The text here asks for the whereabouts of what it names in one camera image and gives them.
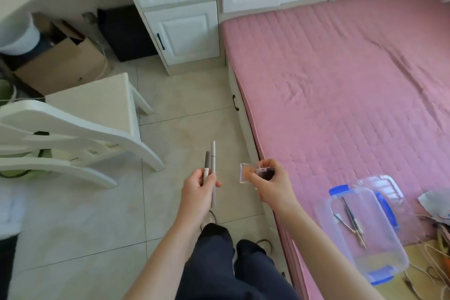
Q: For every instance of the person's left hand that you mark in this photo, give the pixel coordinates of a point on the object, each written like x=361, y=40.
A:
x=197, y=198

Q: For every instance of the person's right hand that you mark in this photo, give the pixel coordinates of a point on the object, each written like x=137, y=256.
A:
x=276, y=190

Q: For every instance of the pink glitter single eyeshadow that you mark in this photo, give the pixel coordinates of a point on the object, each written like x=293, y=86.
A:
x=265, y=173

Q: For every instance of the orange single eyeshadow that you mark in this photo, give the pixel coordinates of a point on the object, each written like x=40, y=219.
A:
x=246, y=172

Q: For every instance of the bundle of makeup brushes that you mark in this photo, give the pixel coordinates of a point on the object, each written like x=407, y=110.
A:
x=353, y=220

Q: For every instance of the clear box lid blue handle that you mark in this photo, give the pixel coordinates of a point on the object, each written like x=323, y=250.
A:
x=404, y=201

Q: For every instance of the person's left forearm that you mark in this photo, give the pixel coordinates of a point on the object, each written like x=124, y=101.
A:
x=161, y=261

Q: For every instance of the person's right forearm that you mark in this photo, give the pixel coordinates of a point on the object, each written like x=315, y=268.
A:
x=327, y=257

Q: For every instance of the person's left shoe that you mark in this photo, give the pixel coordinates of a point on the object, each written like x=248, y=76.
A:
x=210, y=219

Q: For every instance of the person's shoe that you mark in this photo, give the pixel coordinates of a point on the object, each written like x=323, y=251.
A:
x=210, y=219
x=263, y=245

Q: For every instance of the person's right shoe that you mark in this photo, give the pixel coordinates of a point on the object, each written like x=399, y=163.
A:
x=263, y=245

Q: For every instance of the person's black trousers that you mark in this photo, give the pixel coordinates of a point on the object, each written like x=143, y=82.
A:
x=218, y=268

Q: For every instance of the brown cardboard box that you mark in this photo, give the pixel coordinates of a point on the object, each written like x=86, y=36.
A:
x=63, y=67

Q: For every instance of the pink quilted mat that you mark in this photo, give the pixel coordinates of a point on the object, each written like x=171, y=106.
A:
x=334, y=81

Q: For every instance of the cream wooden chair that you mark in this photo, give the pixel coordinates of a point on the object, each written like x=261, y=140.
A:
x=91, y=106

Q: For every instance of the white plastic bucket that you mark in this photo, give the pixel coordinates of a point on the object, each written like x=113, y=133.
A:
x=21, y=36

